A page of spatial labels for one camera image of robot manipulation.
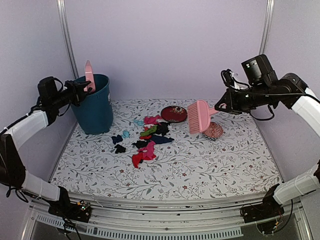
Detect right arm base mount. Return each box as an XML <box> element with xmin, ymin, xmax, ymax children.
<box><xmin>240</xmin><ymin>193</ymin><xmax>285</xmax><ymax>235</ymax></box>

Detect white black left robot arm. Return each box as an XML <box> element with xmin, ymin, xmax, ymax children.
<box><xmin>0</xmin><ymin>76</ymin><xmax>94</xmax><ymax>217</ymax></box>

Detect pink plastic hand brush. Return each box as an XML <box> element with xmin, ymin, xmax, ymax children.
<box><xmin>187</xmin><ymin>99</ymin><xmax>219</xmax><ymax>134</ymax></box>

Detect right aluminium frame post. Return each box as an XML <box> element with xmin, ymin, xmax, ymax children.
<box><xmin>258</xmin><ymin>0</ymin><xmax>275</xmax><ymax>55</ymax></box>

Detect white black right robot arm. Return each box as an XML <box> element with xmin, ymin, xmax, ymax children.
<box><xmin>214</xmin><ymin>73</ymin><xmax>320</xmax><ymax>218</ymax></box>

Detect teal plastic waste bin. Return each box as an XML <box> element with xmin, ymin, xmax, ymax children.
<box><xmin>71</xmin><ymin>74</ymin><xmax>114</xmax><ymax>135</ymax></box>

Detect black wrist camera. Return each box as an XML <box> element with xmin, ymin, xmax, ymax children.
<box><xmin>37</xmin><ymin>76</ymin><xmax>58</xmax><ymax>101</ymax></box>
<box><xmin>241</xmin><ymin>54</ymin><xmax>279</xmax><ymax>87</ymax></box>

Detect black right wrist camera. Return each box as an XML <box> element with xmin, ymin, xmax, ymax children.
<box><xmin>241</xmin><ymin>54</ymin><xmax>279</xmax><ymax>87</ymax></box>

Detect left aluminium frame post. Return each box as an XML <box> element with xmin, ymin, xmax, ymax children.
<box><xmin>56</xmin><ymin>0</ymin><xmax>79</xmax><ymax>79</ymax></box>

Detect small blue paper scraps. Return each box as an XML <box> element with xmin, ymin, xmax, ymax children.
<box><xmin>121</xmin><ymin>119</ymin><xmax>144</xmax><ymax>139</ymax></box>

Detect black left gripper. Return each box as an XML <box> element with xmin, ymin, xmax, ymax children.
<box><xmin>52</xmin><ymin>79</ymin><xmax>92</xmax><ymax>108</ymax></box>

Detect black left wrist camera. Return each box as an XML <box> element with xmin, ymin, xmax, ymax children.
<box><xmin>37</xmin><ymin>76</ymin><xmax>58</xmax><ymax>101</ymax></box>

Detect central colourful paper scrap pile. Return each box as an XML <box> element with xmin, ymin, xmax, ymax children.
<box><xmin>111</xmin><ymin>114</ymin><xmax>175</xmax><ymax>170</ymax></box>

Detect pink patterned small bowl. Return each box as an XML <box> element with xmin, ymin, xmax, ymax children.
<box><xmin>202</xmin><ymin>121</ymin><xmax>224</xmax><ymax>141</ymax></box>

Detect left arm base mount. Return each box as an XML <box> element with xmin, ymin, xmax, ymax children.
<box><xmin>45</xmin><ymin>186</ymin><xmax>92</xmax><ymax>223</ymax></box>

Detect red floral round plate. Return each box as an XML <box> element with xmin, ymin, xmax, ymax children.
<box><xmin>160</xmin><ymin>105</ymin><xmax>188</xmax><ymax>123</ymax></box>

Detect aluminium frame post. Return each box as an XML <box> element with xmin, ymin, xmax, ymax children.
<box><xmin>56</xmin><ymin>0</ymin><xmax>79</xmax><ymax>79</ymax></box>
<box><xmin>258</xmin><ymin>0</ymin><xmax>275</xmax><ymax>55</ymax></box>

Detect pink plastic dustpan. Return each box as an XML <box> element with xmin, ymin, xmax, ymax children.
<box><xmin>84</xmin><ymin>60</ymin><xmax>96</xmax><ymax>94</ymax></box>

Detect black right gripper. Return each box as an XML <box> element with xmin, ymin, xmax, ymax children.
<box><xmin>215</xmin><ymin>81</ymin><xmax>274</xmax><ymax>114</ymax></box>

